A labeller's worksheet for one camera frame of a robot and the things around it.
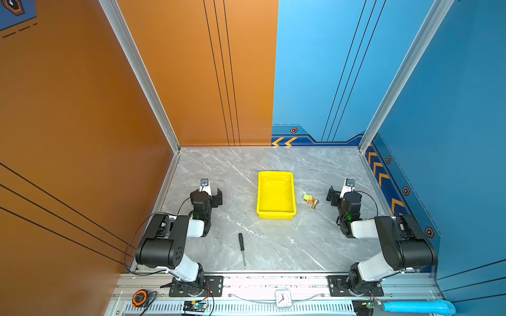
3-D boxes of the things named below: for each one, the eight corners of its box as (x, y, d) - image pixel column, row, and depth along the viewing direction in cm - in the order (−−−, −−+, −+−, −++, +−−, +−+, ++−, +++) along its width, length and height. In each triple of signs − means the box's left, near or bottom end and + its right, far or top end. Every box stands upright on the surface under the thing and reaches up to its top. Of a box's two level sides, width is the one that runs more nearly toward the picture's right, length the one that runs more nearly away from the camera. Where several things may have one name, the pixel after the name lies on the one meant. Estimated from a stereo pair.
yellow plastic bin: (257, 219, 93) (257, 212, 87) (257, 179, 108) (257, 171, 102) (296, 219, 93) (298, 212, 87) (291, 179, 108) (292, 171, 102)
